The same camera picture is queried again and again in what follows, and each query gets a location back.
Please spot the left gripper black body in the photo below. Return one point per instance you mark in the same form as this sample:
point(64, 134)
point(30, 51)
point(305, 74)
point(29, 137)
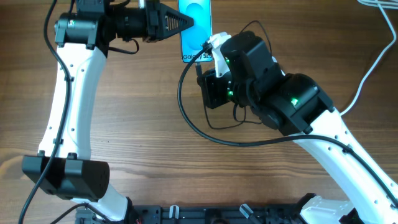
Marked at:
point(152, 21)

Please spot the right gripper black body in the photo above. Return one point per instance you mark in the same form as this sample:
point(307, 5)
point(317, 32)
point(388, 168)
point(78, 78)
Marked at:
point(220, 90)

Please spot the teal Galaxy smartphone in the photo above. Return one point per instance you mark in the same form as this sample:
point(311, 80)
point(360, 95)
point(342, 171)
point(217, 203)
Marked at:
point(192, 38)

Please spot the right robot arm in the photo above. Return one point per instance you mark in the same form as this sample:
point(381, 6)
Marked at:
point(246, 74)

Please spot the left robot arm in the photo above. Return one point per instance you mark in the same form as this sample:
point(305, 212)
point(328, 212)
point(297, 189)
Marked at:
point(63, 166)

